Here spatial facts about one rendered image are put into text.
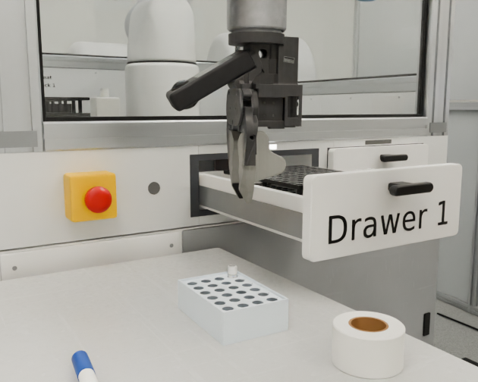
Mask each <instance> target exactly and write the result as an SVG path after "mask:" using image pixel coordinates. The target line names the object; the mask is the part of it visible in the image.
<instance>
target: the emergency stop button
mask: <svg viewBox="0 0 478 382"><path fill-rule="evenodd" d="M84 202H85V205H86V207H87V208H88V209H89V210H90V211H92V212H95V213H102V212H104V211H106V210H107V209H108V208H109V207H110V205H111V203H112V195H111V193H110V192H109V191H108V190H107V189H106V188H104V187H102V186H94V187H93V188H91V189H89V190H88V191H87V192H86V195H85V198H84Z"/></svg>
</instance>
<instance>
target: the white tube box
mask: <svg viewBox="0 0 478 382"><path fill-rule="evenodd" d="M178 308H179V309H180V310H181V311H182V312H183V313H184V314H186V315H187V316H188V317H189V318H191V319H192V320H193V321H194V322H196V323H197V324H198V325H199V326H200V327H201V328H202V329H204V330H205V331H206V332H207V333H208V334H209V335H211V336H212V337H213V338H214V339H216V340H217V341H218V342H219V343H221V344H222V345H223V346H226V345H229V344H232V343H239V342H242V341H245V340H251V339H254V338H257V337H263V336H266V335H270V334H274V333H279V332H282V331H286V330H288V298H286V297H285V296H283V295H281V294H279V293H277V292H276V291H274V290H271V289H270V288H268V287H267V286H264V285H263V284H261V283H259V282H257V281H255V280H254V279H252V278H250V277H248V276H247V275H245V274H242V273H241V272H239V271H237V277H236V278H230V277H228V272H227V271H225V272H220V273H215V274H207V275H203V276H198V277H189V278H184V279H180V280H178Z"/></svg>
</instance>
